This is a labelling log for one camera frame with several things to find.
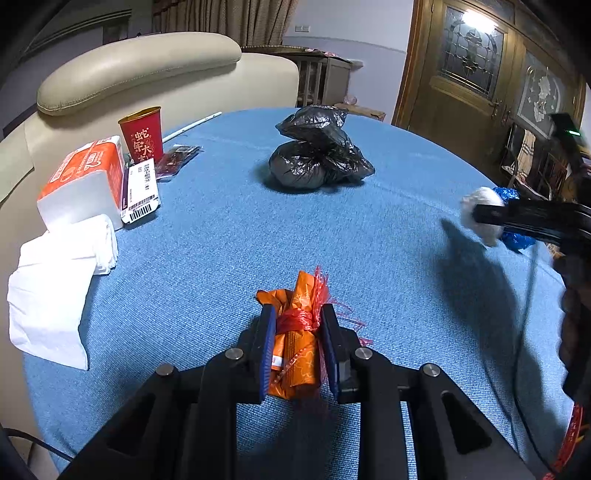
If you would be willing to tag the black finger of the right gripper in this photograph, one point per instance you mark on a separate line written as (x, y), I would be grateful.
(559, 223)

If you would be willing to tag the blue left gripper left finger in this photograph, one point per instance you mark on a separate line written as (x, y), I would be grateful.
(262, 350)

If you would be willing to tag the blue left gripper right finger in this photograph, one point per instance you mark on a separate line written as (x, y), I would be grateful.
(334, 350)

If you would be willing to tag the orange wrapper with red string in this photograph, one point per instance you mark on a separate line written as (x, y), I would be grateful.
(297, 369)

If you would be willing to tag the white plastic bag ball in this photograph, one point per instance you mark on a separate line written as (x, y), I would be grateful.
(479, 211)

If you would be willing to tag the red mesh trash basket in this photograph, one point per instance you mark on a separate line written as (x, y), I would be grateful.
(579, 427)

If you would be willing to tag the person's hand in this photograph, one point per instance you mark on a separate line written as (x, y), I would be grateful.
(576, 296)

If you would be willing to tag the metal folding chair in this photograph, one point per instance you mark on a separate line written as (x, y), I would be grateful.
(535, 167)

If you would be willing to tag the blue tablecloth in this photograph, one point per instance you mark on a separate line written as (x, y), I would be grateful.
(398, 260)

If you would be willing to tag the black plastic bag bundle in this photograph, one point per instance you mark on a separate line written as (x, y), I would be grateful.
(318, 151)

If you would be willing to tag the brown wooden door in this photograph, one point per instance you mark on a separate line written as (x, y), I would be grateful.
(474, 69)

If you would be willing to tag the white barcode medicine box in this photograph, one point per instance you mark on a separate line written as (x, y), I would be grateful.
(141, 192)

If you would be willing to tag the dark red foil packet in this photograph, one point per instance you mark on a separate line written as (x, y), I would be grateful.
(174, 160)

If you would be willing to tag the white tissue stack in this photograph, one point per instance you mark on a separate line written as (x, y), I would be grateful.
(47, 291)

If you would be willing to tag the cardboard box on floor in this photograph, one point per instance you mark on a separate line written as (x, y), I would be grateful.
(362, 111)

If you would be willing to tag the orange white tissue pack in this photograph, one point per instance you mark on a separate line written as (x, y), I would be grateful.
(87, 183)

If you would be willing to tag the red paper cup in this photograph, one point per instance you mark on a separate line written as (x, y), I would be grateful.
(142, 134)

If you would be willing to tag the wooden radiator cabinet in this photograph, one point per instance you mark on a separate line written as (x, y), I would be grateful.
(324, 76)

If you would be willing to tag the cream leather sofa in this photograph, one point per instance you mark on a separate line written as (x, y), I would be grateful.
(188, 75)

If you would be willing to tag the brown curtain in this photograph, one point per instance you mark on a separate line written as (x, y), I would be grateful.
(248, 22)

